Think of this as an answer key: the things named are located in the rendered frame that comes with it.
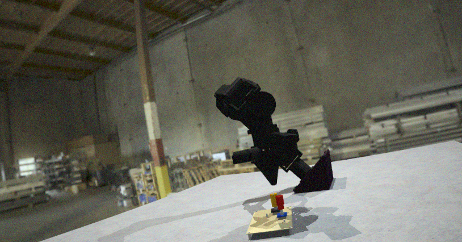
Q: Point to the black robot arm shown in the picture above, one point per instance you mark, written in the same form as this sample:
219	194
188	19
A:
243	101

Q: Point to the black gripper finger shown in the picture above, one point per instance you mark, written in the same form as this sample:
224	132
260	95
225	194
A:
276	163
267	168

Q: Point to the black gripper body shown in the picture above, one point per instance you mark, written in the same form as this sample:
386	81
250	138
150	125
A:
255	153

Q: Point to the beige circuit board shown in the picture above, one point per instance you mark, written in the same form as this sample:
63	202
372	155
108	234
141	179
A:
274	219

